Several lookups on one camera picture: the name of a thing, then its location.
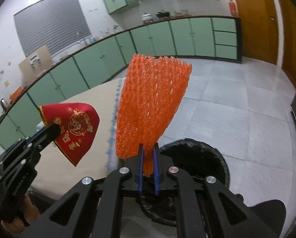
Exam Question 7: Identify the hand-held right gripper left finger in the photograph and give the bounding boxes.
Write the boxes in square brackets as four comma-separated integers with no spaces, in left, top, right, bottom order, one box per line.
[21,143,145,238]

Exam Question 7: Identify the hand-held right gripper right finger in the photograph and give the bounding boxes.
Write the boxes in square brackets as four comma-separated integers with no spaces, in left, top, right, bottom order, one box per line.
[153,142,279,238]

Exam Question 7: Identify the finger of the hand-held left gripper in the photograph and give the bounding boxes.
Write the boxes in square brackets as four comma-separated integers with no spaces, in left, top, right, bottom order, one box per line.
[30,132,61,152]
[26,124,61,145]

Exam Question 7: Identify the red embroidered pouch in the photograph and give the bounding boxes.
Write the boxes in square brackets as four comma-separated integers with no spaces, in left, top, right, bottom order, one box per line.
[38,103,100,166]

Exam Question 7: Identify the bin with black liner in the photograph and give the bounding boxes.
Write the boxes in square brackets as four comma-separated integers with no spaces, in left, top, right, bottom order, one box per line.
[138,139,230,227]

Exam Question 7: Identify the orange foam net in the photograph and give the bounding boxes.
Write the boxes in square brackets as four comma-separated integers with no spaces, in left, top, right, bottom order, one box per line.
[115,54,192,176]

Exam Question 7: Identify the person's left hand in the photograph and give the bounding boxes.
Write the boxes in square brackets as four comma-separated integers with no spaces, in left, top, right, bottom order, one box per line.
[0,195,41,237]

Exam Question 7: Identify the orange plastic basket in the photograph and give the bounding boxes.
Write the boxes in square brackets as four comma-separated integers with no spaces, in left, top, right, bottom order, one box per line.
[10,87,24,100]

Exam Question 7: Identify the table with beige cloth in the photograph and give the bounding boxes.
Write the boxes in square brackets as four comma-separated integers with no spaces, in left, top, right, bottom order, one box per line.
[26,78,126,204]

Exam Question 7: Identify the cardboard water purifier box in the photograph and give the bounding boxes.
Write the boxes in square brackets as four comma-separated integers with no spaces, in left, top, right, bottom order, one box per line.
[18,45,51,85]

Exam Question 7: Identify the grey window blind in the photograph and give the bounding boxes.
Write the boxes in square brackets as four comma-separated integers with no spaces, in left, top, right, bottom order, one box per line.
[13,0,91,57]

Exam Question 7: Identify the green base cabinets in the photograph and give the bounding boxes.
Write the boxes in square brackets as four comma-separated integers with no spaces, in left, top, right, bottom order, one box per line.
[0,15,243,145]

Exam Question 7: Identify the orange thermos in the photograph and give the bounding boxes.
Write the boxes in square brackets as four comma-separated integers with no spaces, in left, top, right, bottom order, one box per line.
[229,0,238,17]

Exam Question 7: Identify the wooden door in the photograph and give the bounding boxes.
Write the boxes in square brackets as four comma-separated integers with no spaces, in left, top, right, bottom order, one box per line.
[231,0,280,65]

